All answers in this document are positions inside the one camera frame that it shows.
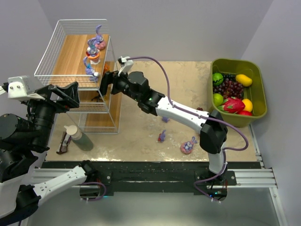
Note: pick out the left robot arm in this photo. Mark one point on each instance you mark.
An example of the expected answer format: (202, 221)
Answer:
(22, 138)

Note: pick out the pink dragon fruit toy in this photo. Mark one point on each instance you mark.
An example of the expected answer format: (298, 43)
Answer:
(232, 105)

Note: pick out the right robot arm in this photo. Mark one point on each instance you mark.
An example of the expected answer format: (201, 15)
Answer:
(212, 131)

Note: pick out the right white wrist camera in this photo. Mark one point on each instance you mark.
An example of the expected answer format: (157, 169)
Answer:
(126, 64)

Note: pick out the black mounting base rail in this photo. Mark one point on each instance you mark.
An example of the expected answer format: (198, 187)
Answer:
(167, 177)

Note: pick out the purple bunny standing toy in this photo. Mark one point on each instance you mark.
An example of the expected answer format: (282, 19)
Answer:
(165, 119)

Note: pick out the brown chocolate bar wrapper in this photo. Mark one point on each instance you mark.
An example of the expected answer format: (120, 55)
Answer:
(64, 143)

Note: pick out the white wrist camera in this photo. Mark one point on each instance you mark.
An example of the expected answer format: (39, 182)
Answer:
(22, 88)
(126, 64)

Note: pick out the green plastic bin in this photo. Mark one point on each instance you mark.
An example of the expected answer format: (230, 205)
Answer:
(255, 92)

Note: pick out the purple bunny with red heart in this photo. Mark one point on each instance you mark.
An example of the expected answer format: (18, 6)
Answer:
(161, 137)

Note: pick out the bunny on pink donut front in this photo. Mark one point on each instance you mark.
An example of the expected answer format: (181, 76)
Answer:
(187, 147)

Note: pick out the red grape bunch in bin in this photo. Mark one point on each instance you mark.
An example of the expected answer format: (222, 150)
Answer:
(230, 89)

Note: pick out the green watermelon toy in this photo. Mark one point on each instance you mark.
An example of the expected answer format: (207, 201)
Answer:
(217, 79)

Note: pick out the orange dragon toy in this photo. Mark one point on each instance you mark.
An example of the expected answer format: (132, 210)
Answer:
(106, 68)

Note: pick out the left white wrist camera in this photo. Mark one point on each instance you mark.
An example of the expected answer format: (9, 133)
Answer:
(22, 88)

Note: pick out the green bottle white cap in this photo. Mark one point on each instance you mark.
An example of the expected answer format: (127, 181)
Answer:
(80, 139)

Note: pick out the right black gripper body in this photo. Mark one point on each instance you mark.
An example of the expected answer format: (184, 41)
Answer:
(112, 83)

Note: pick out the white wire wooden shelf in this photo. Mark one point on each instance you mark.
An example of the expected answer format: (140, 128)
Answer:
(62, 64)

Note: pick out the dark blue grape bunch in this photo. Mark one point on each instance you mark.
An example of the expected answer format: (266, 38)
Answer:
(229, 76)

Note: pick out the green lime toy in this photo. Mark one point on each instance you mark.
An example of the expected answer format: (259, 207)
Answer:
(217, 99)

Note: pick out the yellow mango toy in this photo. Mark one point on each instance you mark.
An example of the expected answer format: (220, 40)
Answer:
(244, 80)

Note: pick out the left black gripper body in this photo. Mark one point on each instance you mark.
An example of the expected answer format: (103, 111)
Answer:
(52, 101)

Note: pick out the yellow lemon toy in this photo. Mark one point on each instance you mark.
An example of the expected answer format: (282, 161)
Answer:
(248, 105)

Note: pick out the small purple bunny toy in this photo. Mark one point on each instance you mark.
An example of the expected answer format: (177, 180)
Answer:
(93, 75)

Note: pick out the red apple toy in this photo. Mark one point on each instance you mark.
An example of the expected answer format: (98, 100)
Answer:
(246, 113)

